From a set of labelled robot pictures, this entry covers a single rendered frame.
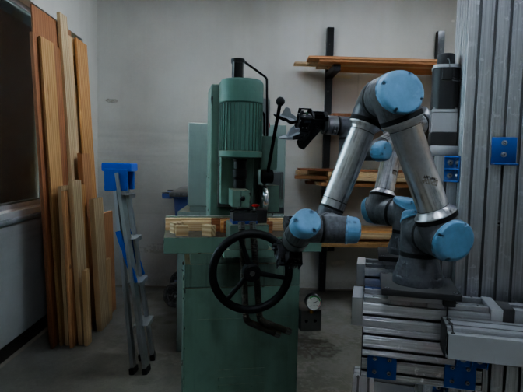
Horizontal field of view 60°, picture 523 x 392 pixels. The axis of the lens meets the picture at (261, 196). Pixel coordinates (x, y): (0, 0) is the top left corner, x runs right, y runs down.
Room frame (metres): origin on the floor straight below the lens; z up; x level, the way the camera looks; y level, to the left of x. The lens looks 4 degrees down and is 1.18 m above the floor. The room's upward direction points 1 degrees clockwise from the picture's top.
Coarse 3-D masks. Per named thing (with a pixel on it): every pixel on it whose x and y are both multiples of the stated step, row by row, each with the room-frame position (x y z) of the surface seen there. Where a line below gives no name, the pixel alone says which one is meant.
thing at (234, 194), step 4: (232, 188) 1.89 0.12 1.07; (236, 188) 1.90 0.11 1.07; (240, 188) 1.91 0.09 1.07; (244, 188) 1.91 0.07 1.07; (232, 192) 1.81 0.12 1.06; (236, 192) 1.80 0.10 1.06; (240, 192) 1.81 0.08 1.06; (244, 192) 1.81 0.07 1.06; (248, 192) 1.81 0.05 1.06; (232, 196) 1.80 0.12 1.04; (236, 196) 1.80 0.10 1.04; (240, 196) 1.81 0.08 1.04; (244, 196) 1.81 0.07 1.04; (248, 196) 1.81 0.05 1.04; (232, 200) 1.80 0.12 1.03; (236, 200) 1.80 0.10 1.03; (240, 200) 1.81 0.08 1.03; (248, 200) 1.81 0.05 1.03; (232, 204) 1.80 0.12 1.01; (236, 204) 1.80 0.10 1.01; (240, 204) 1.81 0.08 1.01; (244, 204) 1.81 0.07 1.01; (248, 204) 1.81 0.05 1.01; (240, 208) 1.85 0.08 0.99
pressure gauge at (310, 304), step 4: (312, 292) 1.70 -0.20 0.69; (308, 296) 1.68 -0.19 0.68; (312, 296) 1.68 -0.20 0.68; (316, 296) 1.68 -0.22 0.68; (304, 300) 1.70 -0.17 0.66; (308, 300) 1.68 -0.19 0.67; (312, 300) 1.68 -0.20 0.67; (316, 300) 1.68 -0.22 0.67; (320, 300) 1.68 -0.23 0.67; (308, 304) 1.68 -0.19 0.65; (312, 304) 1.68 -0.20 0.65; (316, 304) 1.68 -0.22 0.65; (320, 304) 1.68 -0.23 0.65; (308, 308) 1.67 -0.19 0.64; (312, 308) 1.68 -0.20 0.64; (316, 308) 1.68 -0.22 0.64; (312, 312) 1.70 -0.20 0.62
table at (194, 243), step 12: (168, 240) 1.64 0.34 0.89; (180, 240) 1.65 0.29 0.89; (192, 240) 1.66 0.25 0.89; (204, 240) 1.67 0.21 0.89; (216, 240) 1.68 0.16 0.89; (168, 252) 1.64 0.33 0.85; (180, 252) 1.65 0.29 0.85; (192, 252) 1.66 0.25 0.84; (204, 252) 1.67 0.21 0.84; (228, 252) 1.59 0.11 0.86; (264, 252) 1.61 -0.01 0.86
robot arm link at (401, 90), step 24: (408, 72) 1.19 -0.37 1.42; (384, 96) 1.17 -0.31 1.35; (408, 96) 1.18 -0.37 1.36; (384, 120) 1.22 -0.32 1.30; (408, 120) 1.19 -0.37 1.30; (408, 144) 1.21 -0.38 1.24; (408, 168) 1.23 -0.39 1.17; (432, 168) 1.22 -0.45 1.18; (432, 192) 1.21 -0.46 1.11; (432, 216) 1.22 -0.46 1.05; (456, 216) 1.22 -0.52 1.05; (432, 240) 1.21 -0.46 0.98; (456, 240) 1.20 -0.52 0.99
